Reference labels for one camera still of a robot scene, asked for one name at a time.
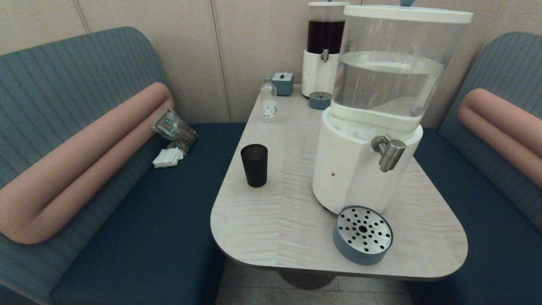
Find small clear plastic bottle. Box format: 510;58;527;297
260;78;277;122

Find small blue box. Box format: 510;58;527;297
271;72;294;97

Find silver metal dispenser tap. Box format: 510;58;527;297
371;135;406;173

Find teal bench with snack packet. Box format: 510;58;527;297
0;26;246;305

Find pink bolster beside snack packet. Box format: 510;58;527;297
0;82;174;245

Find small dark drink dispenser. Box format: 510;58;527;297
301;1;351;98

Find green snack packet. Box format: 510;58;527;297
151;108;199;154

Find white paper napkins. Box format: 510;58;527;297
152;147;184;169

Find large blue perforated drip tray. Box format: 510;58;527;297
332;206;393;266

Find small blue drip tray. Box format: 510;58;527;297
308;91;332;110

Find dark table pedestal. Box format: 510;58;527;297
277;269;338;291

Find large clear water dispenser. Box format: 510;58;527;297
312;0;473;215

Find black plastic cup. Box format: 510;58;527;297
241;144;268;188

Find teal upholstered empty bench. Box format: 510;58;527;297
406;31;542;305

